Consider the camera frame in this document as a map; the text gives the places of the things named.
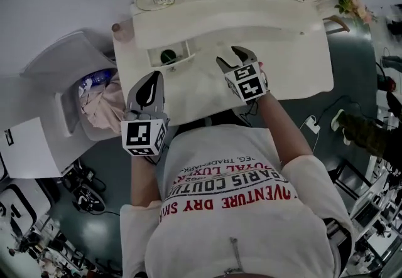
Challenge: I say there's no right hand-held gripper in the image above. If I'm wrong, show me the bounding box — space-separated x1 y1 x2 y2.
215 45 268 104

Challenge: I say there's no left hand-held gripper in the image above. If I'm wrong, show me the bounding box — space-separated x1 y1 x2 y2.
120 71 171 157

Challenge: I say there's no small dark green jar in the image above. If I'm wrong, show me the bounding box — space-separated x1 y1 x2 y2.
160 49 178 65

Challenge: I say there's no cream ornate dressing table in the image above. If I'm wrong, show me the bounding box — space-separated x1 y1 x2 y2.
111 0 335 129

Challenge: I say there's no person's right forearm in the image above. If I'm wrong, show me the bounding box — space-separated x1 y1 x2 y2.
257 91 315 171

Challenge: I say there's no person's left forearm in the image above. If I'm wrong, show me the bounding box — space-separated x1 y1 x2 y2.
130 154 165 209

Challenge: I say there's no person's right hand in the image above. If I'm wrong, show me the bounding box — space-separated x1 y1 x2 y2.
261 70 272 94

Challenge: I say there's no pink crumpled cloth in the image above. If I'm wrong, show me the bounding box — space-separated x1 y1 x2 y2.
78 78 127 131

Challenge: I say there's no blue plastic water bottle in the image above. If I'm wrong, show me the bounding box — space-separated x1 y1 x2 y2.
83 69 113 87

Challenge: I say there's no pink round-capped bottle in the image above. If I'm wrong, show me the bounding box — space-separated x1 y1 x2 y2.
111 21 133 42

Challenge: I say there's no grey bin with clothes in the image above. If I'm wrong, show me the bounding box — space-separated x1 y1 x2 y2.
20 29 127 143

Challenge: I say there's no white power strip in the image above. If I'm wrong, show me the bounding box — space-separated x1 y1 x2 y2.
306 115 322 134

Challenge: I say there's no wooden chair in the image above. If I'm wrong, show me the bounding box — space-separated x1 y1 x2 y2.
323 14 351 35

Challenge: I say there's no white cabinet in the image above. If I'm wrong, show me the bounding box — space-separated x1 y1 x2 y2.
0 117 68 179

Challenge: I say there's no pink flower bouquet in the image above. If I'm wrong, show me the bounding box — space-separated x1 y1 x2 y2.
334 0 378 25

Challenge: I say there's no white printed t-shirt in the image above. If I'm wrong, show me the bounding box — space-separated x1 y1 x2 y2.
121 124 356 278

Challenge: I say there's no white black-trimmed case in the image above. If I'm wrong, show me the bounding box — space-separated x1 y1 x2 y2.
0 182 52 240

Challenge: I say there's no black cable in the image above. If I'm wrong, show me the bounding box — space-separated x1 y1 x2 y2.
313 94 366 124

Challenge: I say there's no white cable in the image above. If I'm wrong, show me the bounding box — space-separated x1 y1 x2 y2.
298 116 322 152

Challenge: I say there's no small black picture frame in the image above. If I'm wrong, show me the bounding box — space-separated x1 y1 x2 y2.
3 128 15 147

